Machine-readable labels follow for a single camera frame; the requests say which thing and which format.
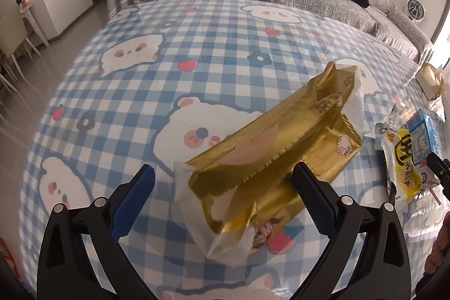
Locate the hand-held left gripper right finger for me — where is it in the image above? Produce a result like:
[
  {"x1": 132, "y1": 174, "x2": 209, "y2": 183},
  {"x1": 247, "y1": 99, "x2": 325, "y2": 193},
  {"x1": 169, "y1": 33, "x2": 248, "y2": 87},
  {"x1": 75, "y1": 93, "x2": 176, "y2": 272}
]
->
[{"x1": 291, "y1": 161, "x2": 412, "y2": 300}]

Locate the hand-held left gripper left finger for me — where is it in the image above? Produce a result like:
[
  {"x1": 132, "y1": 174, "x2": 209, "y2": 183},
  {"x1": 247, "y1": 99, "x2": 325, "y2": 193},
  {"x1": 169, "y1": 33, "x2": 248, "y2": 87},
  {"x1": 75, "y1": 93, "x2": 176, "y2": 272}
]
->
[{"x1": 37, "y1": 164, "x2": 166, "y2": 300}]

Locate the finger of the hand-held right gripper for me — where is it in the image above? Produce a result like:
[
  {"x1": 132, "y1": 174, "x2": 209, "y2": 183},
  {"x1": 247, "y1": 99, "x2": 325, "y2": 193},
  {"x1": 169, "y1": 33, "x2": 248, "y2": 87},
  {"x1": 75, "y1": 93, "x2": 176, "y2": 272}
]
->
[{"x1": 427, "y1": 152, "x2": 450, "y2": 197}]

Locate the gold snack bag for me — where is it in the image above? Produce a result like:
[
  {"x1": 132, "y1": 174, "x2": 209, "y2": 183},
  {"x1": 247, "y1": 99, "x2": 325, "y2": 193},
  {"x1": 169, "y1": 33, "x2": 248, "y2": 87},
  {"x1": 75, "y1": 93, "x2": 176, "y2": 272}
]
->
[{"x1": 173, "y1": 63, "x2": 367, "y2": 266}]

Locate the person's right hand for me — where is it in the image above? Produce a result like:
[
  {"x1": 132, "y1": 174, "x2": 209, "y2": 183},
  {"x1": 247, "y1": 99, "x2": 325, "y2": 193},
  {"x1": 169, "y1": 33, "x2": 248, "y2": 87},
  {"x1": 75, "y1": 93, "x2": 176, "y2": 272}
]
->
[{"x1": 424, "y1": 211, "x2": 450, "y2": 276}]

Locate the blue white drink carton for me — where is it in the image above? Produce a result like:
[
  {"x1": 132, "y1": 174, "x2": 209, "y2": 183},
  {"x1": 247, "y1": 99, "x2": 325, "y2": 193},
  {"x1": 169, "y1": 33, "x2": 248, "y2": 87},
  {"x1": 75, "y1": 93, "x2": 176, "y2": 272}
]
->
[{"x1": 405, "y1": 109, "x2": 446, "y2": 191}]

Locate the yellow black snack packet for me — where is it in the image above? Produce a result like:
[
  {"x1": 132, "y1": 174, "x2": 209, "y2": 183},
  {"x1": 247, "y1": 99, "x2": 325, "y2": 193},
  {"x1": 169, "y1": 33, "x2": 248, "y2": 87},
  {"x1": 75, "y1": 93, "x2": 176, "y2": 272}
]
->
[{"x1": 374, "y1": 103, "x2": 423, "y2": 205}]

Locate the gold printed snack wrapper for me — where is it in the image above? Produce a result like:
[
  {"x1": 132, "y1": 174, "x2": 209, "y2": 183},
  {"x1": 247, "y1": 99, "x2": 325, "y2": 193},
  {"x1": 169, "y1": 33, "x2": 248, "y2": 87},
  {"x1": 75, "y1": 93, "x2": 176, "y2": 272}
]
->
[{"x1": 246, "y1": 113, "x2": 363, "y2": 253}]

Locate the beige paper bag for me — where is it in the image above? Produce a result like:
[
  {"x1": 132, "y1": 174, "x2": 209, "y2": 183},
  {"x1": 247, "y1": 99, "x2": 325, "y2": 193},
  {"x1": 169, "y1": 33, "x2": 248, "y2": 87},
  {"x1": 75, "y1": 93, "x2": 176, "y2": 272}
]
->
[{"x1": 416, "y1": 62, "x2": 448, "y2": 101}]

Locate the blue checked bear tablecloth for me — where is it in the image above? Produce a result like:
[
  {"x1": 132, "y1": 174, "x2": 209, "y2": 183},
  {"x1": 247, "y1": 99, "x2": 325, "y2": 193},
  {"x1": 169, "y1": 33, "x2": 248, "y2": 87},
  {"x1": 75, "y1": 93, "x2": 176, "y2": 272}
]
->
[{"x1": 19, "y1": 0, "x2": 450, "y2": 300}]

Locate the small white fan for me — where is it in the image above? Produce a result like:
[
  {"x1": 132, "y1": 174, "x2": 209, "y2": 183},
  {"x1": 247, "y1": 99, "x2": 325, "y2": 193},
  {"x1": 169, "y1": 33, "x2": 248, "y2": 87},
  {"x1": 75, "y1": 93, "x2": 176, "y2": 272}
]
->
[{"x1": 400, "y1": 0, "x2": 427, "y2": 22}]

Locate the row of white chairs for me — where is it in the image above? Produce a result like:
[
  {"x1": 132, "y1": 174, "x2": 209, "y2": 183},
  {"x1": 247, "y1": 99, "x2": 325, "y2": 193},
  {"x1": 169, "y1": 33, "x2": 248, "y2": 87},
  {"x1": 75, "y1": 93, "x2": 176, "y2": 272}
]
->
[{"x1": 0, "y1": 9, "x2": 43, "y2": 84}]

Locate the white side table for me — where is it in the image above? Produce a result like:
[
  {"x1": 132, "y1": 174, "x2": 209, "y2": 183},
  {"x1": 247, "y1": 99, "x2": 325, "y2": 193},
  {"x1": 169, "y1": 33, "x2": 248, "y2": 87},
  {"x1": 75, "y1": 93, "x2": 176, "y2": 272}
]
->
[{"x1": 15, "y1": 0, "x2": 50, "y2": 48}]

